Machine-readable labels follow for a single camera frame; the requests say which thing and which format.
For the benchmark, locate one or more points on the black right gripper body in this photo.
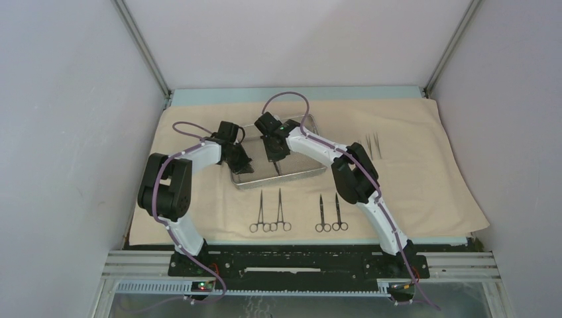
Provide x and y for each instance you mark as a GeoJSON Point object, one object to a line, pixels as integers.
{"type": "Point", "coordinates": [272, 153]}

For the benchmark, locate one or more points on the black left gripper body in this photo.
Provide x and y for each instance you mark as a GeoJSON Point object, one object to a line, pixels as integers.
{"type": "Point", "coordinates": [239, 161]}

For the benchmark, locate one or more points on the metal surgical instrument tray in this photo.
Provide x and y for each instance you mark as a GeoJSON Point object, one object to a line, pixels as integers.
{"type": "Point", "coordinates": [294, 167]}

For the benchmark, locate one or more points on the beige cloth wrap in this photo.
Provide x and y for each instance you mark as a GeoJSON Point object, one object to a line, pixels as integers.
{"type": "Point", "coordinates": [419, 179]}

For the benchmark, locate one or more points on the metal hemostat clamp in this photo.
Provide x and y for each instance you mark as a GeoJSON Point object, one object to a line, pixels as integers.
{"type": "Point", "coordinates": [280, 222]}
{"type": "Point", "coordinates": [260, 223]}

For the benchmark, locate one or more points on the thin metal needle tweezers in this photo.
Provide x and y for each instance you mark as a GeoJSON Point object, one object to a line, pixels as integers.
{"type": "Point", "coordinates": [370, 140]}

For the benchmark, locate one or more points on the metal surgical scissors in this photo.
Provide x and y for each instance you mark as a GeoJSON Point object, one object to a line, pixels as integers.
{"type": "Point", "coordinates": [339, 225]}

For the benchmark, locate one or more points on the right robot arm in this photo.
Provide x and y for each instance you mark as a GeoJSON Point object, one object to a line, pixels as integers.
{"type": "Point", "coordinates": [355, 178]}

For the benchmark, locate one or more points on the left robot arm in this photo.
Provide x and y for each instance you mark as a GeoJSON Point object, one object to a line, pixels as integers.
{"type": "Point", "coordinates": [166, 188]}

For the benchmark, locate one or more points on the metal surgical forceps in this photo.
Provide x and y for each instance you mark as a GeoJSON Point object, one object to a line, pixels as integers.
{"type": "Point", "coordinates": [378, 145]}

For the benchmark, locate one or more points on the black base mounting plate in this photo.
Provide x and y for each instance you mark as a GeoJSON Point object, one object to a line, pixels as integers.
{"type": "Point", "coordinates": [365, 259]}

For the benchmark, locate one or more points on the aluminium frame rail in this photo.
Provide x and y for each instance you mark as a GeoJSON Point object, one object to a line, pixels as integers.
{"type": "Point", "coordinates": [147, 272]}

